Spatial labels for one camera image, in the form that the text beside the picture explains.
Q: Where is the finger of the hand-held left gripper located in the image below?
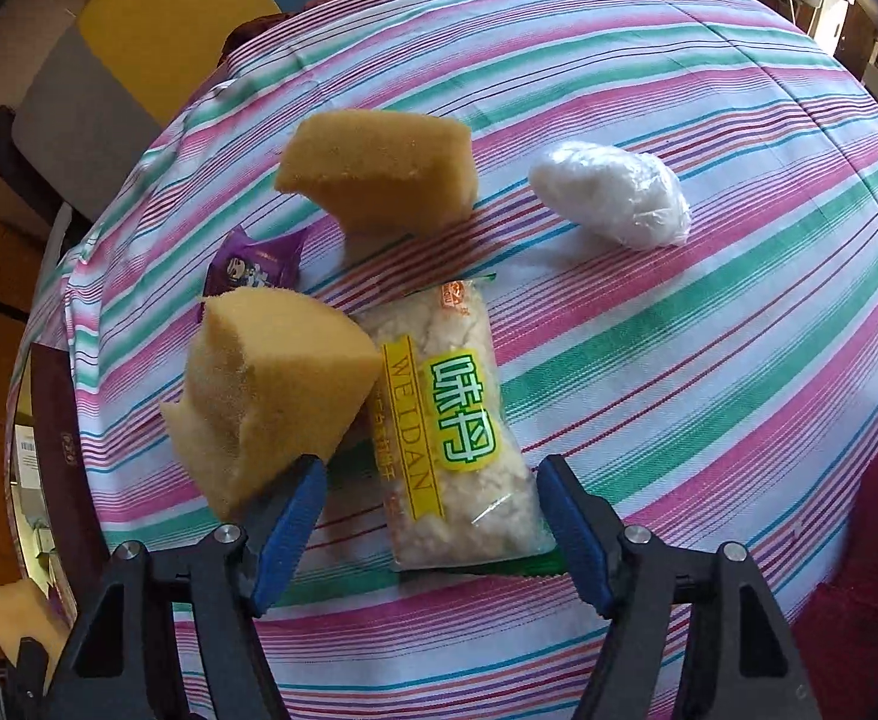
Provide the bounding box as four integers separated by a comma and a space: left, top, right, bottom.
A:
0, 637, 50, 720

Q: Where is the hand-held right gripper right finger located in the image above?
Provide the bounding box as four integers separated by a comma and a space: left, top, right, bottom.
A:
535, 454, 834, 720

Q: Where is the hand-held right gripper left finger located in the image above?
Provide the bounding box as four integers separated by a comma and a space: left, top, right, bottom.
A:
44, 454, 329, 720

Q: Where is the yellow sponge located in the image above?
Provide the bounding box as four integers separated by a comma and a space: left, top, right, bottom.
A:
160, 286, 383, 522
274, 109, 477, 237

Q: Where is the clear yellow label snack packet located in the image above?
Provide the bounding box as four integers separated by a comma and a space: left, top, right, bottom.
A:
349, 274, 567, 578

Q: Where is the purple snack packet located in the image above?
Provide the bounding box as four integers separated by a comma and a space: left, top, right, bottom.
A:
202, 225, 311, 297

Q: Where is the white plastic bag bundle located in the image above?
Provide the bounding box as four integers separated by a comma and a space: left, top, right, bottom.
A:
529, 141, 693, 250

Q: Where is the striped pink green cloth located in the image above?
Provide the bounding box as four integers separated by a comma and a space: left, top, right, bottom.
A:
29, 0, 878, 720

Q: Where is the person's dark red clothing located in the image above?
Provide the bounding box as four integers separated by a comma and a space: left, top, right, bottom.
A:
791, 367, 878, 720

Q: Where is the dark red cloth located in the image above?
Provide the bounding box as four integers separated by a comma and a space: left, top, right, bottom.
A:
217, 0, 380, 68

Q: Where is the grey yellow blue chair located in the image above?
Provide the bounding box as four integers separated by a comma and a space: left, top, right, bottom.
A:
0, 0, 440, 218

